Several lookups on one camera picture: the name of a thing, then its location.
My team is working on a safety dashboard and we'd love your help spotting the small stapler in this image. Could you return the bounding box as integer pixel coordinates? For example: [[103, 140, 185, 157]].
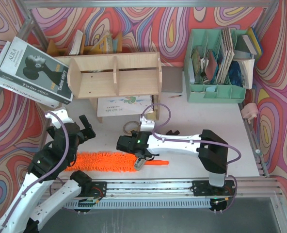
[[133, 158, 146, 171]]

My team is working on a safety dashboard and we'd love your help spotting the orange microfiber duster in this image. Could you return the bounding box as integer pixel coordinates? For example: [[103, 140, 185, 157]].
[[64, 151, 170, 173]]

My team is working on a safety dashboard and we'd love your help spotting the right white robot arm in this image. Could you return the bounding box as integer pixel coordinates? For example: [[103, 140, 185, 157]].
[[116, 130, 229, 187]]

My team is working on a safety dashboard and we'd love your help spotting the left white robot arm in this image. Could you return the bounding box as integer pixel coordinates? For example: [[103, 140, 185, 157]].
[[0, 111, 96, 233]]

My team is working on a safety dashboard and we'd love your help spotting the light wooden bookshelf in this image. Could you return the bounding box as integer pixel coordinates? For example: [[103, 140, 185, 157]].
[[57, 52, 162, 110]]

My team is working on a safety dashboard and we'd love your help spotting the black clip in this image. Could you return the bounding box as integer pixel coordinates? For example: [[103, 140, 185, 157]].
[[166, 130, 180, 136]]

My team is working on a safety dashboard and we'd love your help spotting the spiral sketchbook with frog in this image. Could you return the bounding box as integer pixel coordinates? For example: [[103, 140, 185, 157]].
[[97, 95, 154, 117]]

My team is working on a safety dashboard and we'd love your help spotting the white book in rack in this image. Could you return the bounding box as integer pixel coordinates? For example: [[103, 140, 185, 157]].
[[67, 30, 83, 55]]

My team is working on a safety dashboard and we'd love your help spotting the yellow book in rack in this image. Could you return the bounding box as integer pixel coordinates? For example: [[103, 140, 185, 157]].
[[88, 31, 113, 55]]

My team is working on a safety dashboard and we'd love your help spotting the grey notebook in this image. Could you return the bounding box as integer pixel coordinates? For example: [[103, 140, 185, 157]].
[[162, 67, 183, 93]]

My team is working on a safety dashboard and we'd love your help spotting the large Twins story magazine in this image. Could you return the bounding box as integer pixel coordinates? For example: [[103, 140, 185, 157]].
[[0, 37, 73, 104]]

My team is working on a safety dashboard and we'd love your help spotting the white book under magazine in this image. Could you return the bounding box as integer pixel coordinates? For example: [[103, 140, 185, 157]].
[[0, 41, 60, 109]]

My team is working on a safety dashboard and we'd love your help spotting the mint green desk organizer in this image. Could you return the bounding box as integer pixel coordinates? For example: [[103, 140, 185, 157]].
[[184, 27, 246, 103]]

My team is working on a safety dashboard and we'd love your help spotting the red brown booklet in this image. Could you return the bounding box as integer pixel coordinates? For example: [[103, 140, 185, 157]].
[[205, 50, 219, 81]]

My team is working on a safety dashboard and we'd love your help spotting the pink pig figurine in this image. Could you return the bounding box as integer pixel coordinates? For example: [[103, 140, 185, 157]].
[[241, 102, 258, 124]]

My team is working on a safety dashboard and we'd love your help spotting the blue patterned book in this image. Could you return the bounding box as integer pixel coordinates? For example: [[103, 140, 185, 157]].
[[228, 61, 242, 87]]

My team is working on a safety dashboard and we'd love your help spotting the white open book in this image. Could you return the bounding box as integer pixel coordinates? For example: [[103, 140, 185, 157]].
[[237, 59, 255, 89]]

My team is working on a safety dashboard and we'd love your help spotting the grey book on organizer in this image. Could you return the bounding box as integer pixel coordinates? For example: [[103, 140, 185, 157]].
[[234, 34, 257, 56]]

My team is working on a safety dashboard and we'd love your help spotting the blue yellow book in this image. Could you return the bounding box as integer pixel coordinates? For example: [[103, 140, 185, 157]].
[[247, 27, 263, 57]]

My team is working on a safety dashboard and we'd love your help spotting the tape roll ring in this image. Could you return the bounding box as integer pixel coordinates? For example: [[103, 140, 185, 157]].
[[123, 120, 141, 134]]

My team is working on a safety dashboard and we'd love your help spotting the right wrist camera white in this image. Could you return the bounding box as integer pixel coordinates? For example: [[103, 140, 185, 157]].
[[140, 116, 155, 132]]

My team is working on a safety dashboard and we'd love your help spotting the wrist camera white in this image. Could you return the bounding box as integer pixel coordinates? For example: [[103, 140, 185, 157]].
[[45, 107, 74, 129], [140, 116, 155, 132]]

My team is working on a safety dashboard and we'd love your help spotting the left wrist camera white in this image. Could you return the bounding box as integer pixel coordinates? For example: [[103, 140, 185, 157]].
[[45, 107, 74, 129]]

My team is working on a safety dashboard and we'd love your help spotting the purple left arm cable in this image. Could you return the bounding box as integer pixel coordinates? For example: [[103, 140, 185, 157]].
[[0, 111, 69, 231]]

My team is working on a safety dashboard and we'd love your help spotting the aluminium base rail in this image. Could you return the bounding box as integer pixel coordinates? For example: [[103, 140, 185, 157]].
[[19, 177, 285, 209]]

